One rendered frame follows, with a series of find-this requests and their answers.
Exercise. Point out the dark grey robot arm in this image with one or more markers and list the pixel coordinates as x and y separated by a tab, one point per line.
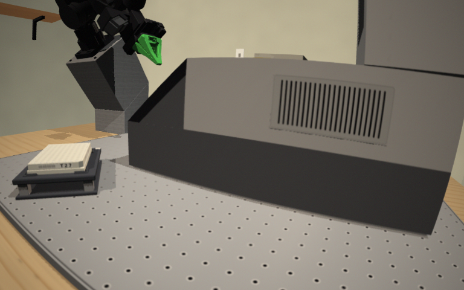
123	16

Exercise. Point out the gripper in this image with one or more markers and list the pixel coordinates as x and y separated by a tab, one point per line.
147	43

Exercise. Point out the cream well plate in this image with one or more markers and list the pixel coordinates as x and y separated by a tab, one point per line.
281	56

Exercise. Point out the white well pcr plate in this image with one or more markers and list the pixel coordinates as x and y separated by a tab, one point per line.
61	158

